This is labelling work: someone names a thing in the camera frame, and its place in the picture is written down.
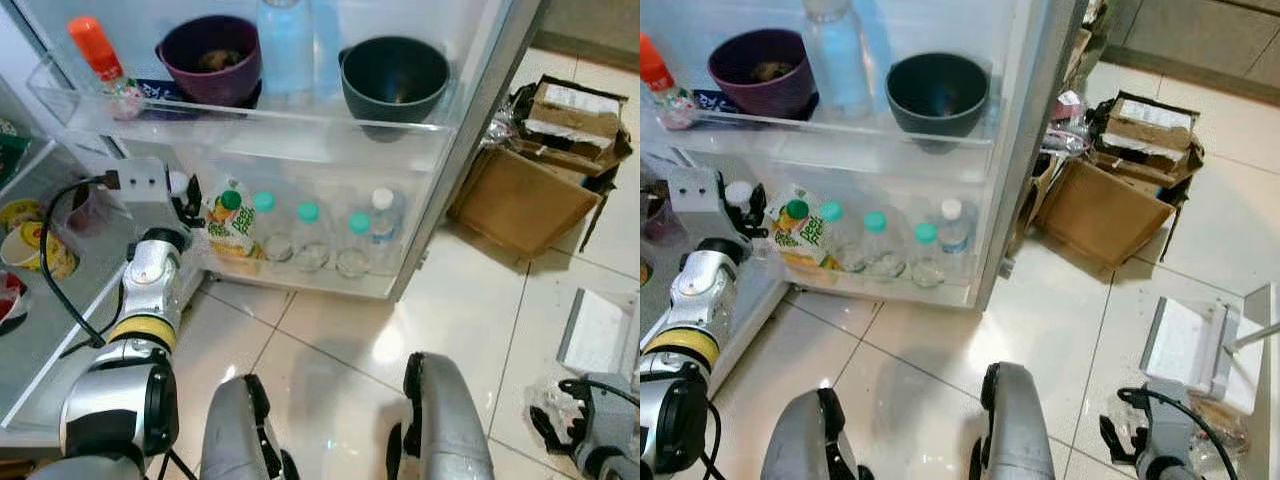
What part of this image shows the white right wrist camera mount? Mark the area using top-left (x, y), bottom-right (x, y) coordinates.
top-left (574, 373), bottom-right (641, 457)
top-left (1147, 395), bottom-right (1203, 467)

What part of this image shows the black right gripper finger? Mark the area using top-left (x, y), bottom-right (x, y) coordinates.
top-left (1099, 414), bottom-right (1138, 467)
top-left (527, 404), bottom-right (564, 457)

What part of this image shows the silver robot left leg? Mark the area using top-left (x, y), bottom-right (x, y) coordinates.
top-left (199, 374), bottom-right (302, 480)
top-left (759, 387), bottom-right (873, 480)

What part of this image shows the large clear water bottle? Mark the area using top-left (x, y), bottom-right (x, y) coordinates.
top-left (802, 0), bottom-right (872, 122)
top-left (254, 0), bottom-right (317, 108)

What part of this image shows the dark green bowl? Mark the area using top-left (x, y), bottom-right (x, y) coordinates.
top-left (339, 35), bottom-right (452, 142)
top-left (885, 51), bottom-right (992, 154)

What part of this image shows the yellow printed cup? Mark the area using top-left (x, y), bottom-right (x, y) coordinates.
top-left (0, 199), bottom-right (78, 283)

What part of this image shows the silver robot leg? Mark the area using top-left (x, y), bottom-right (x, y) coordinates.
top-left (759, 387), bottom-right (873, 480)
top-left (967, 361), bottom-right (1063, 480)
top-left (384, 351), bottom-right (497, 480)
top-left (199, 374), bottom-right (302, 480)

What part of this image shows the brown cardboard box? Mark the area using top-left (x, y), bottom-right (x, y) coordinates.
top-left (446, 74), bottom-right (635, 260)
top-left (1028, 88), bottom-right (1207, 270)

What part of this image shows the white cap small bottle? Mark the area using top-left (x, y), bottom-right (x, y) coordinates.
top-left (938, 197), bottom-right (975, 283)
top-left (368, 187), bottom-right (406, 273)

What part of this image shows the teal cap small bottle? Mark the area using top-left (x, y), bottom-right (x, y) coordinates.
top-left (908, 221), bottom-right (946, 289)
top-left (820, 199), bottom-right (861, 274)
top-left (335, 211), bottom-right (375, 280)
top-left (860, 210), bottom-right (899, 281)
top-left (292, 201), bottom-right (331, 274)
top-left (250, 190), bottom-right (293, 265)

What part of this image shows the orange cap bottle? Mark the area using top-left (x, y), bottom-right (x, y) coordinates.
top-left (640, 32), bottom-right (702, 132)
top-left (67, 15), bottom-right (147, 122)

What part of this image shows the silver robot right leg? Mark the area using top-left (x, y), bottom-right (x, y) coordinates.
top-left (384, 351), bottom-right (497, 480)
top-left (967, 361), bottom-right (1063, 480)

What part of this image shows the clear plastic bottle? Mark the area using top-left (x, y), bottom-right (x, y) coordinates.
top-left (1103, 400), bottom-right (1154, 453)
top-left (527, 382), bottom-right (593, 447)

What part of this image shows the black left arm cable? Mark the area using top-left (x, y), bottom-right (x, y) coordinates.
top-left (37, 174), bottom-right (123, 353)
top-left (702, 398), bottom-right (725, 480)

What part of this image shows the silver fridge door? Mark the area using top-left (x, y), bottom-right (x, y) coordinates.
top-left (640, 0), bottom-right (1089, 312)
top-left (15, 0), bottom-right (549, 302)

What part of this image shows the green cap juice pouch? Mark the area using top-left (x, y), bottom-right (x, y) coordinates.
top-left (769, 184), bottom-right (832, 272)
top-left (204, 179), bottom-right (260, 264)

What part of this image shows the purple bowl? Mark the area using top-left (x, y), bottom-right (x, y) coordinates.
top-left (156, 13), bottom-right (265, 108)
top-left (707, 27), bottom-right (817, 120)

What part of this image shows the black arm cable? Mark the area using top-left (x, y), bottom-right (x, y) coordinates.
top-left (702, 398), bottom-right (725, 480)
top-left (1117, 386), bottom-right (1243, 480)
top-left (558, 376), bottom-right (641, 411)
top-left (37, 174), bottom-right (123, 353)

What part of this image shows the clear pink cup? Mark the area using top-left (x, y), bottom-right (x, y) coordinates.
top-left (64, 184), bottom-right (113, 238)
top-left (644, 184), bottom-right (688, 248)

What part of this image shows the white flat box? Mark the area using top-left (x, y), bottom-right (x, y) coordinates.
top-left (1139, 284), bottom-right (1280, 417)
top-left (556, 287), bottom-right (641, 382)

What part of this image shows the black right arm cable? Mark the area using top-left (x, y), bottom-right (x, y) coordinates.
top-left (558, 376), bottom-right (641, 411)
top-left (1117, 386), bottom-right (1243, 480)

